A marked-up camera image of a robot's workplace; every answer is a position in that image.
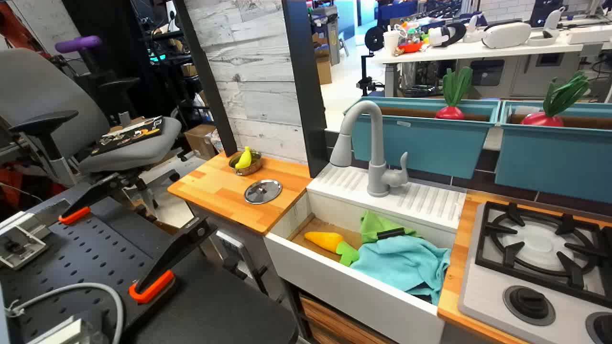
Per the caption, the teal planter box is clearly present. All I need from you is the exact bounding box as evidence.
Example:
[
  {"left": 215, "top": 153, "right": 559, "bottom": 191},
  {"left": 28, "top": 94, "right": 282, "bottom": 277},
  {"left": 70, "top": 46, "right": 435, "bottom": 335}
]
[
  {"left": 349, "top": 94, "right": 506, "bottom": 182},
  {"left": 494, "top": 100, "right": 612, "bottom": 205}
]

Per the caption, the grey toy stove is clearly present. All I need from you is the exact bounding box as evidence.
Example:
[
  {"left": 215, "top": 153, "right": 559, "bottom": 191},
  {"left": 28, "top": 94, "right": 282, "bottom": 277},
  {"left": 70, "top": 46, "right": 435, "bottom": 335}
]
[{"left": 458, "top": 199, "right": 612, "bottom": 344}]

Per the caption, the wooden drawer front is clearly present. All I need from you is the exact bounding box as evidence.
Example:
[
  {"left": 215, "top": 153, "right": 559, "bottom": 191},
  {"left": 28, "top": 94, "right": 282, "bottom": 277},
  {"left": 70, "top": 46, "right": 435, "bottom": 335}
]
[{"left": 299, "top": 293, "right": 399, "bottom": 344}]

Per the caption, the green cloth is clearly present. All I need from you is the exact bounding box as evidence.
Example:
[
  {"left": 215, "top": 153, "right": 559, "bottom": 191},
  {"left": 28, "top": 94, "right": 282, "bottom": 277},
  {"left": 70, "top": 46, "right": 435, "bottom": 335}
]
[{"left": 336, "top": 211, "right": 418, "bottom": 268}]

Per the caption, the yellow toy banana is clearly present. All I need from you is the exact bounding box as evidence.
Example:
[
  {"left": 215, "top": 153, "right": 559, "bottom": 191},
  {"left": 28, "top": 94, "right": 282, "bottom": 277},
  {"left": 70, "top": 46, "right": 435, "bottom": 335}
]
[{"left": 234, "top": 147, "right": 257, "bottom": 172}]

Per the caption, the brown cardboard box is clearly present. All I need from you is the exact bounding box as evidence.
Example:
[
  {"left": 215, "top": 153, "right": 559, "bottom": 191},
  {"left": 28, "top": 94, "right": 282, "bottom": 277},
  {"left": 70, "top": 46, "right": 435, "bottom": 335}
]
[{"left": 184, "top": 123, "right": 225, "bottom": 161}]

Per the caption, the white rounded device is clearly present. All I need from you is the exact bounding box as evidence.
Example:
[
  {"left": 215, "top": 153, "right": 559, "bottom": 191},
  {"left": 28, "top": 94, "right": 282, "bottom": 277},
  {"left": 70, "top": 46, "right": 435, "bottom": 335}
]
[{"left": 481, "top": 21, "right": 534, "bottom": 52}]

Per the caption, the yellow toy corn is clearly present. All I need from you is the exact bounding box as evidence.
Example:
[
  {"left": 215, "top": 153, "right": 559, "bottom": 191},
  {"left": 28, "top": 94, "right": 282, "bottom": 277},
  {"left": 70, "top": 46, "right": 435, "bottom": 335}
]
[{"left": 303, "top": 230, "right": 347, "bottom": 256}]

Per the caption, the teal cloth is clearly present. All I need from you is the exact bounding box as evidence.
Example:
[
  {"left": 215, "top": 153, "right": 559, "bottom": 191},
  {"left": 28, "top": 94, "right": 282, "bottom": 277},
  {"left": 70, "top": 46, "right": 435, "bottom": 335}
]
[{"left": 349, "top": 233, "right": 452, "bottom": 306}]

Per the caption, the small wooden bowl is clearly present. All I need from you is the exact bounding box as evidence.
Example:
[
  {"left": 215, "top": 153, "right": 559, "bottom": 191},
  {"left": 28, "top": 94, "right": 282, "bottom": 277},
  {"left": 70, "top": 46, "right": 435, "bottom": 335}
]
[{"left": 228, "top": 149, "right": 267, "bottom": 178}]

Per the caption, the white electrical box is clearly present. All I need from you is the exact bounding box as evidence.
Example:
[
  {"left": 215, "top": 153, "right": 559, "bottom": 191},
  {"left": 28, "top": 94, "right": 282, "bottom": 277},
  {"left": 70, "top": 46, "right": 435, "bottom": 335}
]
[{"left": 0, "top": 222, "right": 49, "bottom": 272}]

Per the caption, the white toy sink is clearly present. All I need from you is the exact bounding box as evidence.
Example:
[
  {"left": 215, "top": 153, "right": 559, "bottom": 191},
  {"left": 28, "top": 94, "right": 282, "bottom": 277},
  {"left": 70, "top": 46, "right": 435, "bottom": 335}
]
[{"left": 265, "top": 161, "right": 469, "bottom": 344}]

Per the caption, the round metal lid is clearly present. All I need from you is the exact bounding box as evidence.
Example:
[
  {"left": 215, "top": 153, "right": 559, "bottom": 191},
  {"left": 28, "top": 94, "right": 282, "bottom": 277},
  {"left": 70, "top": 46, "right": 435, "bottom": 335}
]
[{"left": 244, "top": 178, "right": 286, "bottom": 207}]

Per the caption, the black stove knob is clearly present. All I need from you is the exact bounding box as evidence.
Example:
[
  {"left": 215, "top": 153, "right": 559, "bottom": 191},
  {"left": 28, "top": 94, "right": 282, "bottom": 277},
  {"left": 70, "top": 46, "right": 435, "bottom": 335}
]
[
  {"left": 502, "top": 283, "right": 557, "bottom": 327},
  {"left": 584, "top": 310, "right": 612, "bottom": 344}
]

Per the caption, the white background table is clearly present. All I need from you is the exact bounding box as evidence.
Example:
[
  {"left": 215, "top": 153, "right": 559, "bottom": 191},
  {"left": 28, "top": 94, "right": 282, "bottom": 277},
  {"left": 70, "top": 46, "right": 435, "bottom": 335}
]
[{"left": 372, "top": 37, "right": 612, "bottom": 100}]

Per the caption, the grey cable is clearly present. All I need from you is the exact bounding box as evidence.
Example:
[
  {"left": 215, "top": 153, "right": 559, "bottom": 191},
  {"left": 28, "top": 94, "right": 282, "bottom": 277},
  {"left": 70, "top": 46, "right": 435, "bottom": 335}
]
[{"left": 5, "top": 281, "right": 127, "bottom": 344}]

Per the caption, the black clamp orange tip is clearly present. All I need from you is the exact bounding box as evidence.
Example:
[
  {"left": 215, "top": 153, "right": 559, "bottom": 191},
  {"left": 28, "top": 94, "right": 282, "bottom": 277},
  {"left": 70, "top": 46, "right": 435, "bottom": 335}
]
[
  {"left": 58, "top": 172, "right": 125, "bottom": 228},
  {"left": 127, "top": 214, "right": 217, "bottom": 308}
]

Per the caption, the purple cylinder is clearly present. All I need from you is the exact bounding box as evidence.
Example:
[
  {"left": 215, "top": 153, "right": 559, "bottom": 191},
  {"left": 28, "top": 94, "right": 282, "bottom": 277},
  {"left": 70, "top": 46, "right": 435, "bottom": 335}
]
[{"left": 54, "top": 33, "right": 106, "bottom": 56}]

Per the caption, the grey office chair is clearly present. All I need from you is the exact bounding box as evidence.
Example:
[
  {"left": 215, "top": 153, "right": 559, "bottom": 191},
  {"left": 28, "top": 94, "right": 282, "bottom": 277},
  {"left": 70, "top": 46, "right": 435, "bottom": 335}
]
[{"left": 0, "top": 48, "right": 186, "bottom": 189}]

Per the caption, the clutter on chair seat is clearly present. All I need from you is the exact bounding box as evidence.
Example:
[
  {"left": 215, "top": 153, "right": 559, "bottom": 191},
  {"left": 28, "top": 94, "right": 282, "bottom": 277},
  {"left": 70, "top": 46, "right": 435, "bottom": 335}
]
[{"left": 91, "top": 115, "right": 167, "bottom": 155}]

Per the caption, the wooden side counter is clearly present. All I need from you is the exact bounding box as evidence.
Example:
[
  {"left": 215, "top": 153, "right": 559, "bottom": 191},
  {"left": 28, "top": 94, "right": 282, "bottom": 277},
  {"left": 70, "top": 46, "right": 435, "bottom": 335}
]
[{"left": 167, "top": 151, "right": 314, "bottom": 237}]

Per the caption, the red toy radish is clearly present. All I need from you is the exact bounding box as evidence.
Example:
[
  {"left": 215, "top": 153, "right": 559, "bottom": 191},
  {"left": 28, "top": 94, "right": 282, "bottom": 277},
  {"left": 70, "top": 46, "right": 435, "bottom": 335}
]
[
  {"left": 521, "top": 71, "right": 594, "bottom": 128},
  {"left": 435, "top": 63, "right": 477, "bottom": 123}
]

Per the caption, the black vertical post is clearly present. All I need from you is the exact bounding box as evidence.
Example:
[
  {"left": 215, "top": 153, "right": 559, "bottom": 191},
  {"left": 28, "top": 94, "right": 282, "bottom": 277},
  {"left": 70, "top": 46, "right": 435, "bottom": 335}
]
[{"left": 280, "top": 0, "right": 330, "bottom": 180}]

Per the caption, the black stove grate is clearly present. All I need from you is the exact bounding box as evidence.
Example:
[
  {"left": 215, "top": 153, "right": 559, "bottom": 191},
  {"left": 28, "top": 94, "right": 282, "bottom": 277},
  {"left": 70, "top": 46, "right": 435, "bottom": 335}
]
[{"left": 475, "top": 201, "right": 612, "bottom": 310}]

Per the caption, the wooden stove counter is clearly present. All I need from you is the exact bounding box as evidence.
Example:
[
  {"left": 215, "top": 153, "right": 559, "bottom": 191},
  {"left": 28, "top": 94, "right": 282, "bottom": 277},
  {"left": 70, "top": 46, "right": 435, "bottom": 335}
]
[{"left": 437, "top": 189, "right": 612, "bottom": 344}]

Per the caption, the black diagonal beam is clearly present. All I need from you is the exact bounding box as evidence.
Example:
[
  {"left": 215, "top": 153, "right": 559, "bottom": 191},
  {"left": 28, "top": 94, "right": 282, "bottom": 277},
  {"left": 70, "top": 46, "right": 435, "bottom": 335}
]
[{"left": 173, "top": 0, "right": 240, "bottom": 157}]

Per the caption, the grey toy faucet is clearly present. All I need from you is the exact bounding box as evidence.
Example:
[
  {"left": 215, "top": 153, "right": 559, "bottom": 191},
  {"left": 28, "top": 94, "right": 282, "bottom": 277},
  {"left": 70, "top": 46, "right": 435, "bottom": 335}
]
[{"left": 330, "top": 100, "right": 412, "bottom": 199}]

